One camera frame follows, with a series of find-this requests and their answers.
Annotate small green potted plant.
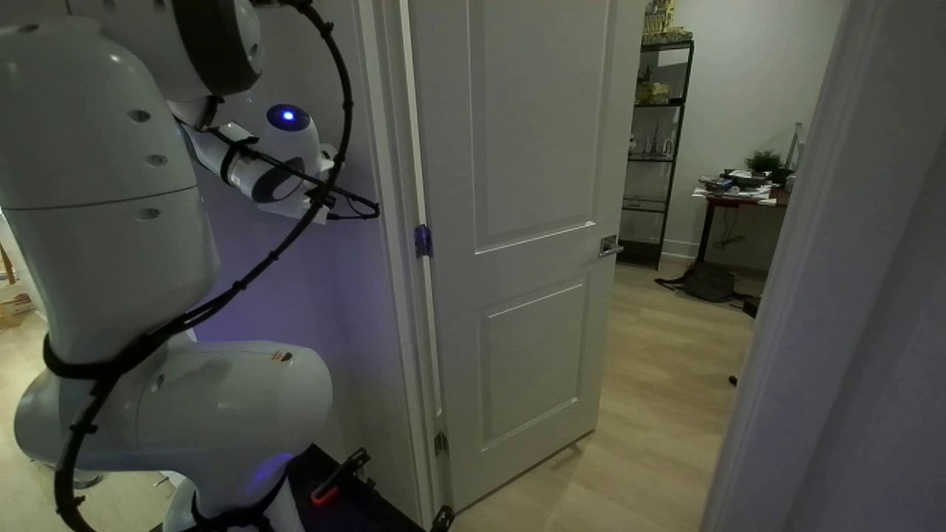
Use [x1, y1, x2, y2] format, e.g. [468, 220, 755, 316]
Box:
[743, 149, 796, 192]

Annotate black metal shelf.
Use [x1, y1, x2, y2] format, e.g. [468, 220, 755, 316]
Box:
[614, 34, 697, 272]

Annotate orange black clamp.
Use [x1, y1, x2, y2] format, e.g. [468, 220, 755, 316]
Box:
[307, 448, 375, 511]

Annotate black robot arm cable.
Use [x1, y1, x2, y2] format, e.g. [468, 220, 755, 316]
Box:
[41, 0, 385, 532]

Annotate white door frame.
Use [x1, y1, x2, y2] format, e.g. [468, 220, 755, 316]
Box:
[353, 0, 443, 532]
[696, 0, 946, 532]

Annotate black mounting table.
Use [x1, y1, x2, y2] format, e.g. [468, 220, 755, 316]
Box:
[283, 442, 430, 532]

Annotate white panel door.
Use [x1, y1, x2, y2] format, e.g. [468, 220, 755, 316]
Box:
[397, 0, 651, 514]

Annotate cluttered papers pile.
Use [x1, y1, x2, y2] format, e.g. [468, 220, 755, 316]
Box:
[696, 165, 784, 208]

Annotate yellowish decoration plant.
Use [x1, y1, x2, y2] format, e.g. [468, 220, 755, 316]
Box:
[639, 0, 685, 46]

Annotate black bag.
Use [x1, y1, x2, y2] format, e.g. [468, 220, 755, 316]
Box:
[656, 260, 764, 319]

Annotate wooden desk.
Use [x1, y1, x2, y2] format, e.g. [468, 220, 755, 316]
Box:
[690, 180, 789, 319]

